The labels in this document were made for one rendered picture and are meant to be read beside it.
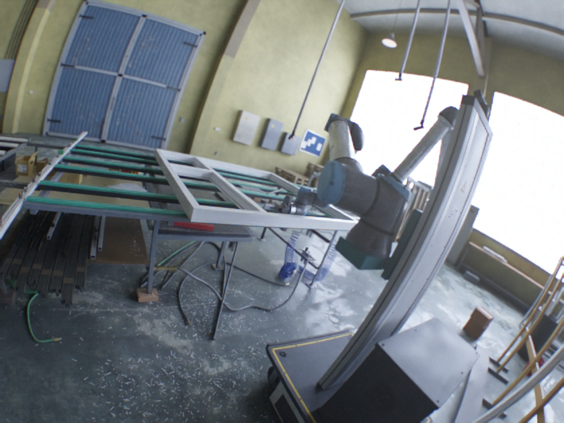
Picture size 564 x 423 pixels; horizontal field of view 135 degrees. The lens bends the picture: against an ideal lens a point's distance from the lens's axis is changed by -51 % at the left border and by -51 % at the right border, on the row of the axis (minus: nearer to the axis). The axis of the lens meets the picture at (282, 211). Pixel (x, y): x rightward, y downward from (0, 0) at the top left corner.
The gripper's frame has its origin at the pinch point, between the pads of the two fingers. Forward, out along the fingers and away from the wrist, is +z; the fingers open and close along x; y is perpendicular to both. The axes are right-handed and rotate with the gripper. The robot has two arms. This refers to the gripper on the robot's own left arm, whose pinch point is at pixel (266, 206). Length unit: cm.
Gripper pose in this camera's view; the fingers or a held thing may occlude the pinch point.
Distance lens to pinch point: 152.9
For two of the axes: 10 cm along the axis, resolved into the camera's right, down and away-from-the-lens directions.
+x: -5.7, -4.1, 7.1
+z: -7.5, -0.8, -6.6
